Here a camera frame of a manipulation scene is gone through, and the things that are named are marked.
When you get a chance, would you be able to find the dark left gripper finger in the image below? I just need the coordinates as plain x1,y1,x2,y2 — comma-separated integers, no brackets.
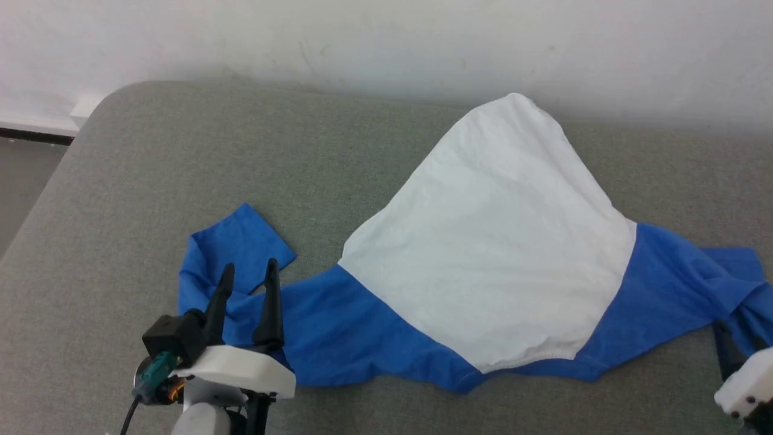
252,259,285,352
204,263,236,346

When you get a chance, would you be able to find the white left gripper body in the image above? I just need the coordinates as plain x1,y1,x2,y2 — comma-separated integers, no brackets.
172,344,297,435

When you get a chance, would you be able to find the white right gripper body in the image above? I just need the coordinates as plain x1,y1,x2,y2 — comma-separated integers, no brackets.
714,347,773,435

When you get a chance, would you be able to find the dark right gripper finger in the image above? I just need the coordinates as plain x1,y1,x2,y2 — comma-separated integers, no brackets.
713,322,749,382

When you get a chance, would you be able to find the blue and white t-shirt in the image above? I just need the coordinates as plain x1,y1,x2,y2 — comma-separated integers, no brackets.
178,92,773,395

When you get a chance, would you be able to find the grey fabric sofa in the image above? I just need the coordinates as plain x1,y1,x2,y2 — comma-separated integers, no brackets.
0,80,773,435

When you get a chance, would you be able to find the left black cable teal plug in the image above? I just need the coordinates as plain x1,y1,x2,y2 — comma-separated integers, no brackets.
121,353,182,435

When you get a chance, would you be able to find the white wall baseboard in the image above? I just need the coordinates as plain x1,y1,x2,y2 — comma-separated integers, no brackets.
0,94,103,137

